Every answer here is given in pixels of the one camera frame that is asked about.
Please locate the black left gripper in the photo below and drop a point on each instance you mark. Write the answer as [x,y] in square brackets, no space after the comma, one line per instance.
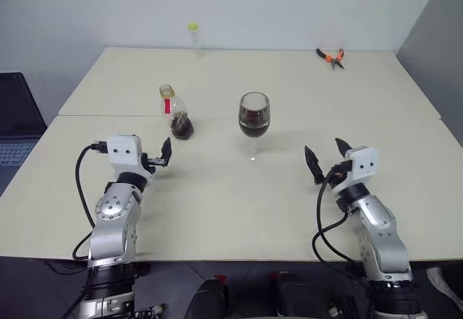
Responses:
[153,162]

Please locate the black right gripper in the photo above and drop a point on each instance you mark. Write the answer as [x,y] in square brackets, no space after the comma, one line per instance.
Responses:
[336,176]

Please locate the clear bottle with red label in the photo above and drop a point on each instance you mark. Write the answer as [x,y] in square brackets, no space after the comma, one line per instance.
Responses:
[181,127]

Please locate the clear wine glass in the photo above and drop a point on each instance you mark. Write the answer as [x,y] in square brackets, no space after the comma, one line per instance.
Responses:
[254,116]

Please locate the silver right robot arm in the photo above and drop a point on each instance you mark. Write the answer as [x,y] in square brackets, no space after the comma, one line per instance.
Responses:
[380,232]

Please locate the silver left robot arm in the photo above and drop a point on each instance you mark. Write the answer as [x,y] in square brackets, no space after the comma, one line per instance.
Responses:
[112,225]

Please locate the clear tube with yellow-green cap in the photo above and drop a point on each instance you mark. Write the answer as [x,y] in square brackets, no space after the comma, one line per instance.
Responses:
[195,40]

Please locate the dark rounded shape under table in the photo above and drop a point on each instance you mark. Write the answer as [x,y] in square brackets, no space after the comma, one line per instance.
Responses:
[300,297]
[210,301]

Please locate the grey partition panel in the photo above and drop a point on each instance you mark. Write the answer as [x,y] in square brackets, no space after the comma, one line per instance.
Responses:
[437,44]

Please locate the dark laptop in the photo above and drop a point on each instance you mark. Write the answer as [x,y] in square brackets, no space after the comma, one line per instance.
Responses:
[16,105]

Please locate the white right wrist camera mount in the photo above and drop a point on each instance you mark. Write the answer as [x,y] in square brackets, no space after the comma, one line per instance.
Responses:
[363,163]

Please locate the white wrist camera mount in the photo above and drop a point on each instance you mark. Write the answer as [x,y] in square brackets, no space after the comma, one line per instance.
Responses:
[123,152]
[363,163]

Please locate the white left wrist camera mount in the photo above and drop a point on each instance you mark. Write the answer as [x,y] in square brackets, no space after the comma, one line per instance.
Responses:
[123,152]

